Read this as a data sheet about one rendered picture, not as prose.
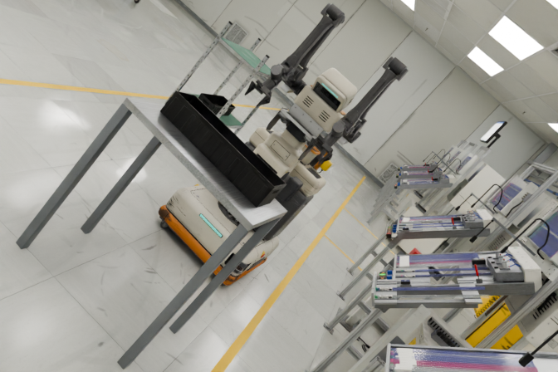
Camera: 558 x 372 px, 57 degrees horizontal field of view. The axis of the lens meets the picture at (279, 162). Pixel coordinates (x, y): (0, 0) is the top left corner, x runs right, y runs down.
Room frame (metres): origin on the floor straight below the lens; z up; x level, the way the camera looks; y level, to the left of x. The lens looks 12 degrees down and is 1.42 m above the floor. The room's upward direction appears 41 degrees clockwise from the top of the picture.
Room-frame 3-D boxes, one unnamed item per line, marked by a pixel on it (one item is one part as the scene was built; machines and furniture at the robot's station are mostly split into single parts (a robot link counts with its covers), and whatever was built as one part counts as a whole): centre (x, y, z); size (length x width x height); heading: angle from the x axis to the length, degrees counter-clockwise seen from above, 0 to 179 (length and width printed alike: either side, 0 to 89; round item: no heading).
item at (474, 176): (7.66, -2.18, 0.95); 1.36 x 0.82 x 1.90; 83
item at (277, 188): (2.08, 0.21, 0.86); 0.57 x 0.17 x 0.11; 78
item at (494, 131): (7.68, -2.04, 2.10); 0.58 x 0.14 x 0.41; 173
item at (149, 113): (2.06, 0.22, 0.40); 0.70 x 0.45 x 0.80; 78
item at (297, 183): (2.98, -0.04, 0.68); 0.28 x 0.27 x 0.25; 78
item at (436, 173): (9.10, -2.36, 0.95); 1.37 x 0.82 x 1.90; 83
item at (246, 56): (4.68, 0.79, 0.55); 0.91 x 0.46 x 1.10; 173
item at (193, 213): (3.16, -0.01, 0.16); 0.67 x 0.64 x 0.25; 168
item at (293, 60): (2.75, 0.29, 1.40); 0.11 x 0.06 x 0.43; 78
